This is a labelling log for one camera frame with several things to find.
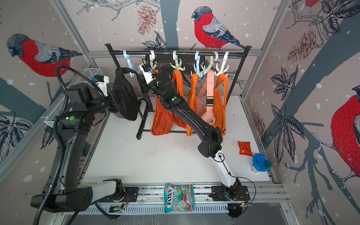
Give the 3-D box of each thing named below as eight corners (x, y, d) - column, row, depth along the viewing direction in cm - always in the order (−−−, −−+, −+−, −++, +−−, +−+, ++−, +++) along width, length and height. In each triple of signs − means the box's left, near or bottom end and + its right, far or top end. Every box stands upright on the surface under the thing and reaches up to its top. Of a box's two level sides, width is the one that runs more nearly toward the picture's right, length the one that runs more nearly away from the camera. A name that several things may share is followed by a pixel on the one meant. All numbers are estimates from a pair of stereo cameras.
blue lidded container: (250, 174, 81) (256, 169, 74) (246, 159, 87) (251, 153, 80) (266, 174, 81) (274, 169, 74) (260, 159, 87) (267, 153, 80)
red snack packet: (239, 155, 90) (241, 153, 88) (237, 142, 96) (239, 140, 93) (251, 156, 89) (253, 154, 87) (248, 143, 95) (250, 141, 93)
